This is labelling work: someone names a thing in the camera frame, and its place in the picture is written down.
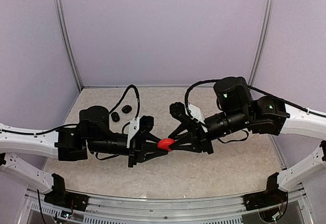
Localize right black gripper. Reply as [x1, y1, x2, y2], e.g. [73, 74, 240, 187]
[169, 107, 251, 154]

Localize red round charging case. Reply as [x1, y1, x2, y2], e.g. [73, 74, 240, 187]
[157, 138, 175, 152]

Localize glossy black earbud case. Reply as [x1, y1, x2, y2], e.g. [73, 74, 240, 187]
[121, 105, 132, 114]

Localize small black charging case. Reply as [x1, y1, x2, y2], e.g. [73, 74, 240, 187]
[111, 111, 120, 123]

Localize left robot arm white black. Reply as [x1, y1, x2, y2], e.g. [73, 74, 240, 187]
[1, 105, 172, 206]

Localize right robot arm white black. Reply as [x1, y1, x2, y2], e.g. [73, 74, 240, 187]
[160, 77, 325, 206]

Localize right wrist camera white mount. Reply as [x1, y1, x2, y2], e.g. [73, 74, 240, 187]
[169, 102, 206, 124]

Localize aluminium front rail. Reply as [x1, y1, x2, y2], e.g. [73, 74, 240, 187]
[17, 184, 315, 223]

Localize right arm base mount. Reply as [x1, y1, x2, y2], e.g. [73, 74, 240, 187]
[242, 173, 288, 223]

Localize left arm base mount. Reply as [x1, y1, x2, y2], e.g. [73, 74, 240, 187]
[44, 173, 89, 212]

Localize right aluminium corner post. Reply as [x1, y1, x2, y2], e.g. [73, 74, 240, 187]
[248, 0, 274, 86]

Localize aluminium corner post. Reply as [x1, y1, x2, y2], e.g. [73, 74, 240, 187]
[54, 0, 84, 93]
[248, 0, 274, 86]

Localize left aluminium corner post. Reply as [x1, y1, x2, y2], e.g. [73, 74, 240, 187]
[54, 0, 84, 93]

